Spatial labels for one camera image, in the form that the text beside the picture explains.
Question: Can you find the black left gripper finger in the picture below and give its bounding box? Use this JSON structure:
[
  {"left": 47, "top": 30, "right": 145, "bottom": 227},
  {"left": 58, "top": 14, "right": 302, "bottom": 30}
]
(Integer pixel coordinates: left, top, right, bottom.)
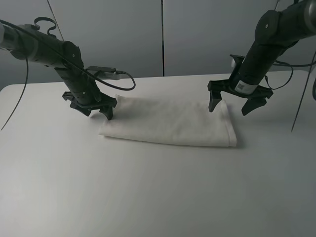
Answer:
[
  {"left": 76, "top": 107, "right": 91, "bottom": 117},
  {"left": 99, "top": 106, "right": 113, "bottom": 120}
]

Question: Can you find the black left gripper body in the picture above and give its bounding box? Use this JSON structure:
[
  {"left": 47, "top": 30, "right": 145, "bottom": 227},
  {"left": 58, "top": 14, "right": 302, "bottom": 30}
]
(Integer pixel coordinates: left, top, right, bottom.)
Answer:
[{"left": 62, "top": 92, "right": 117, "bottom": 110}]

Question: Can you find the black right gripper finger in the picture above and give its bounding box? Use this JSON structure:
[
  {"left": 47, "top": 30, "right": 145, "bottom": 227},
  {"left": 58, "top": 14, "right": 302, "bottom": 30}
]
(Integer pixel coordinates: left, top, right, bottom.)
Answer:
[
  {"left": 241, "top": 98, "right": 267, "bottom": 116},
  {"left": 208, "top": 90, "right": 222, "bottom": 112}
]

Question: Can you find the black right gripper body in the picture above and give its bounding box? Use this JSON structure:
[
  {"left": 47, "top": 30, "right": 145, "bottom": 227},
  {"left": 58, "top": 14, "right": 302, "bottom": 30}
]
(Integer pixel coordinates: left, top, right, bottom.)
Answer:
[{"left": 207, "top": 79, "right": 273, "bottom": 100}]

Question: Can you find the white towel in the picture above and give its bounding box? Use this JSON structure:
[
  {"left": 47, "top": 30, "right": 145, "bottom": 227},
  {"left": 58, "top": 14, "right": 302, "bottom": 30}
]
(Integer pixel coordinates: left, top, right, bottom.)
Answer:
[{"left": 99, "top": 95, "right": 237, "bottom": 147}]

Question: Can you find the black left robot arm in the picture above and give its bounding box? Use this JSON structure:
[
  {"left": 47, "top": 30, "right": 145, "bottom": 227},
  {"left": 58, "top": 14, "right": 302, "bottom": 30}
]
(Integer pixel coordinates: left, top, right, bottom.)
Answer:
[{"left": 0, "top": 17, "right": 117, "bottom": 120}]

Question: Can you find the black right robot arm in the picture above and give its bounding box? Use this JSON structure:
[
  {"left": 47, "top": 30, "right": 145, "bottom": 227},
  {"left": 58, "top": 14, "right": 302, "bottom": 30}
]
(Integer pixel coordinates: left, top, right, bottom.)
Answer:
[{"left": 208, "top": 0, "right": 316, "bottom": 116}]

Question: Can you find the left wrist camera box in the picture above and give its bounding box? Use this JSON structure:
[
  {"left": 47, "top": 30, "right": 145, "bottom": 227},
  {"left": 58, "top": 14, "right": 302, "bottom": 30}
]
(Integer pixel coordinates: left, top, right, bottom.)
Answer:
[{"left": 86, "top": 66, "right": 121, "bottom": 80}]

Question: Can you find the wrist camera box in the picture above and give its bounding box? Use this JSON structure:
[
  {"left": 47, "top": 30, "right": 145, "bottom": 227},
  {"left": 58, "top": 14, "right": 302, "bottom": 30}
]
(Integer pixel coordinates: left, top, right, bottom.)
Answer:
[
  {"left": 230, "top": 54, "right": 245, "bottom": 68},
  {"left": 86, "top": 66, "right": 121, "bottom": 80}
]

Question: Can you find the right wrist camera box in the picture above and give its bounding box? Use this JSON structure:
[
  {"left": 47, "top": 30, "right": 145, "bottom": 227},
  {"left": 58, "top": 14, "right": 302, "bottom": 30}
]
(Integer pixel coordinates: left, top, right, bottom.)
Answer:
[{"left": 230, "top": 54, "right": 245, "bottom": 68}]

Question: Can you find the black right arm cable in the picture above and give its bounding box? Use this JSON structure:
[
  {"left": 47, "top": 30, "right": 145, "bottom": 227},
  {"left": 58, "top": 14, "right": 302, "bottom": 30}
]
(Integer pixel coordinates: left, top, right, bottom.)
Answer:
[{"left": 264, "top": 49, "right": 316, "bottom": 133}]

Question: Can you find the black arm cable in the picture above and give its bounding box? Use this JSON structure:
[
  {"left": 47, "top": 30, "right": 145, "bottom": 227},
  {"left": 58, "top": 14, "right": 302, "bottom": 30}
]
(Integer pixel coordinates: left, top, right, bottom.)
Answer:
[
  {"left": 0, "top": 19, "right": 136, "bottom": 131},
  {"left": 264, "top": 49, "right": 316, "bottom": 133}
]

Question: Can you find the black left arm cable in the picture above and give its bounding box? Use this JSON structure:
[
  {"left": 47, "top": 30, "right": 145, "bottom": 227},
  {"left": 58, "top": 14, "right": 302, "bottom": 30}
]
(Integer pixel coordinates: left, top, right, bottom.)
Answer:
[{"left": 0, "top": 19, "right": 136, "bottom": 131}]

